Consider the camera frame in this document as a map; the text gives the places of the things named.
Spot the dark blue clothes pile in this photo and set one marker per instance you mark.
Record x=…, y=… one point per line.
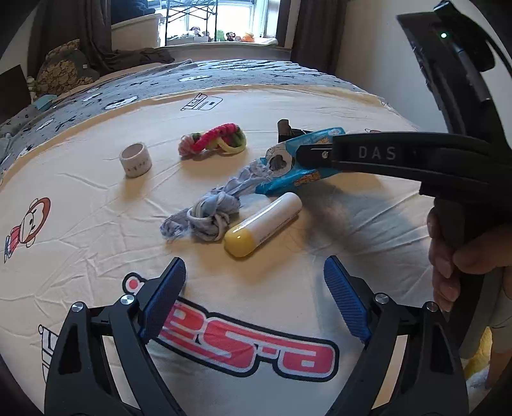
x=124, y=10

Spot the yellow white lip balm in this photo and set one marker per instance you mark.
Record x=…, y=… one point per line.
x=244, y=238

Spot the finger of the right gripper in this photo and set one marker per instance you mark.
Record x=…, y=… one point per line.
x=315, y=156

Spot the grey patterned duvet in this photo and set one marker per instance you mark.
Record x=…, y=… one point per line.
x=32, y=127

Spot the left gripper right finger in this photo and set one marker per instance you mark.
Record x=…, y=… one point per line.
x=430, y=378

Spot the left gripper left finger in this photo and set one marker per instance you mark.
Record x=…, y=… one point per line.
x=80, y=381

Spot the white tape roll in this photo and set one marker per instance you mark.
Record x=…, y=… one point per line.
x=135, y=160

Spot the brown patterned pillow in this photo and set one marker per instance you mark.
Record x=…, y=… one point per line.
x=64, y=68

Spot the left dark curtain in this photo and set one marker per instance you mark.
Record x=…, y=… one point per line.
x=89, y=22

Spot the yellow fluffy towel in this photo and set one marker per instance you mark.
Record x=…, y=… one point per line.
x=481, y=358

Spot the teal small item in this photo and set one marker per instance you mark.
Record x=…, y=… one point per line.
x=44, y=102

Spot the dark wooden headboard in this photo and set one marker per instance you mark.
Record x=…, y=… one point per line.
x=14, y=93

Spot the black folding rack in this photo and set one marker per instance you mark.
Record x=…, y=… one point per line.
x=202, y=15

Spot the right dark curtain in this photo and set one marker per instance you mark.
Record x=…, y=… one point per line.
x=313, y=32

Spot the white storage box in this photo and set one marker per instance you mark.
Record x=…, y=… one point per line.
x=137, y=33

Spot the windowsill toy figures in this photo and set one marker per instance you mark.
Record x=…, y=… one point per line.
x=224, y=36

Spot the right hand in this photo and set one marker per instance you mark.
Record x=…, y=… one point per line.
x=490, y=251

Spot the blue snack packet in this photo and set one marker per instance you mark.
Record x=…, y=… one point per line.
x=287, y=173

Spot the dark curtain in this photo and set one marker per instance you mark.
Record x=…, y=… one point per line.
x=89, y=22
x=313, y=32

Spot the blue grey knotted cloth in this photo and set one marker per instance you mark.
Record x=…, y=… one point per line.
x=209, y=218

